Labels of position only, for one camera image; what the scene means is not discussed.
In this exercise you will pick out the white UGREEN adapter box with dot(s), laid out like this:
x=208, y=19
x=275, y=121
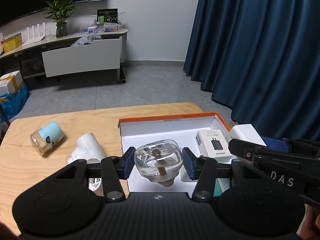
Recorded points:
x=212, y=143

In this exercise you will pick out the white wifi router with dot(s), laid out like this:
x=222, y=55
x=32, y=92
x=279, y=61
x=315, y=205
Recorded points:
x=35, y=33

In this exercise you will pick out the white yellow cardboard box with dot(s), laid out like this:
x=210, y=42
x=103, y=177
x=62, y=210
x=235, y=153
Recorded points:
x=10, y=83

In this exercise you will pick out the white plug adapter front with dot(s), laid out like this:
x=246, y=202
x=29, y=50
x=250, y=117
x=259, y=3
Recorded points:
x=94, y=184

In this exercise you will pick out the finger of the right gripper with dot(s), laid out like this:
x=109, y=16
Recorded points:
x=276, y=145
x=243, y=149

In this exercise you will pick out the potted plant on console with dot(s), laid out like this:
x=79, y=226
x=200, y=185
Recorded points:
x=59, y=11

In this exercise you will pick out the light blue toothpick jar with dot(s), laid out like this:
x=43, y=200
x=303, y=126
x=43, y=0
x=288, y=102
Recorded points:
x=46, y=138

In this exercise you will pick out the white plug adapter rear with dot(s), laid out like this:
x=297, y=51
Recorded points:
x=87, y=148

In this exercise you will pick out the white TV console cabinet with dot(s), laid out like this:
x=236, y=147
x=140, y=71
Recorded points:
x=61, y=58

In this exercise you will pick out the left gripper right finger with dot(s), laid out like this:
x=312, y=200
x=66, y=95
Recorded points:
x=204, y=171

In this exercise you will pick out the blue plastic bag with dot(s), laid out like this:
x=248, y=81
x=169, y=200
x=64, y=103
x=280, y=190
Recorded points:
x=12, y=103

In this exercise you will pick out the yellow box on console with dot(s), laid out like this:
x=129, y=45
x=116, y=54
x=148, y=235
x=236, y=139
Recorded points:
x=12, y=42

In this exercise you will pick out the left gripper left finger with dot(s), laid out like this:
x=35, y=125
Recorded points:
x=114, y=169

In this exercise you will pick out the white plug adapter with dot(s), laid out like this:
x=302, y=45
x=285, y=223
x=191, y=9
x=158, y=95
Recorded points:
x=87, y=148
x=94, y=184

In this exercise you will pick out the clear liquid refill bottle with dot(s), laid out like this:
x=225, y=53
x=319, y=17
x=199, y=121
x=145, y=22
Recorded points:
x=159, y=162

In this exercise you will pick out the dark blue curtain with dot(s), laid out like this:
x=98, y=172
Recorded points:
x=260, y=58

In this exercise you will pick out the white cube USB charger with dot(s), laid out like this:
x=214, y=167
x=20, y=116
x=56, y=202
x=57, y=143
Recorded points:
x=245, y=132

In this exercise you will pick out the orange white cardboard box lid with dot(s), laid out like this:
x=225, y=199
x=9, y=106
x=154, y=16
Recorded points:
x=182, y=128

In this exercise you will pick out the black green display box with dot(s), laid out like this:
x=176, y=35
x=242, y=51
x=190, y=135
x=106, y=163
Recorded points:
x=107, y=16

